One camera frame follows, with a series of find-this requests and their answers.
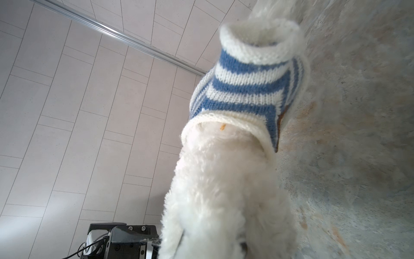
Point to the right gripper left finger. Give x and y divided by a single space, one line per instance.
178 248

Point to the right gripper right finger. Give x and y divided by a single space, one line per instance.
244 247

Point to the white teddy bear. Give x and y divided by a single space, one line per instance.
225 191

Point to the blue white striped sweater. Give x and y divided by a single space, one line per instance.
261 68

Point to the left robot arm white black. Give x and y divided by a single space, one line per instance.
115 240

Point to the left corner aluminium post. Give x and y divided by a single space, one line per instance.
90 22

